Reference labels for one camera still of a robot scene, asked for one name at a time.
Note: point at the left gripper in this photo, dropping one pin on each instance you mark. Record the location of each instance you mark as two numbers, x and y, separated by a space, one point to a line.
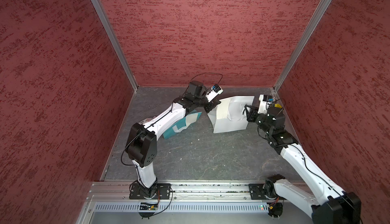
210 104

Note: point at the teal gift bag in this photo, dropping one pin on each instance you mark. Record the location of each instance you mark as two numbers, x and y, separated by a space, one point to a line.
182 124

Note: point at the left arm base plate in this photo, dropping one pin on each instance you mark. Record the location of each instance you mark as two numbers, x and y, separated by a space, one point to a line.
158 191

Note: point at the yellow pencil cup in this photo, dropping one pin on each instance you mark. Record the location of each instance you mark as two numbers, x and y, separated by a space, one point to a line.
278 106

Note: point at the corner aluminium post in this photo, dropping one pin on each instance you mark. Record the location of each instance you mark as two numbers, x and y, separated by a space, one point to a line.
98 6
310 28

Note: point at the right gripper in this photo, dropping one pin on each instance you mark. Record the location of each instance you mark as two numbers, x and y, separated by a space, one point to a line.
253 111

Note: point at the white receipt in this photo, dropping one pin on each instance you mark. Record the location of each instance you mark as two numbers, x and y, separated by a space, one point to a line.
222 109

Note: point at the aluminium front rail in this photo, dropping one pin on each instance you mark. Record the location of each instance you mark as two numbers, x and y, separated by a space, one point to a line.
182 191

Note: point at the left corner aluminium post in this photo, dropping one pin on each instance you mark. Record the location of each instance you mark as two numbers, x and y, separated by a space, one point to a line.
98 6

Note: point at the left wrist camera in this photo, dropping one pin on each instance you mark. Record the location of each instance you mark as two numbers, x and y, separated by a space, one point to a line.
213 92

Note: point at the right corner aluminium post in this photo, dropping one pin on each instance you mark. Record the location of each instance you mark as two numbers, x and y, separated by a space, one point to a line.
310 28

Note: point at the white gift bag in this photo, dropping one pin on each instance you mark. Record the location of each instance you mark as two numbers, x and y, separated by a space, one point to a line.
238 119

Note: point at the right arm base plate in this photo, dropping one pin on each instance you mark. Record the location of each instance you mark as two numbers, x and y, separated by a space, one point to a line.
265 191

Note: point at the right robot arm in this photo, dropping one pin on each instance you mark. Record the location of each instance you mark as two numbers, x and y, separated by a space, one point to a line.
328 203

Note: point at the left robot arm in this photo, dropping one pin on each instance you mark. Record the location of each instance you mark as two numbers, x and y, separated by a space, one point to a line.
141 145

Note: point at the perforated cable tray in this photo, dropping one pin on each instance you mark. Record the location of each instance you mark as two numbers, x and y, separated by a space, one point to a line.
183 207

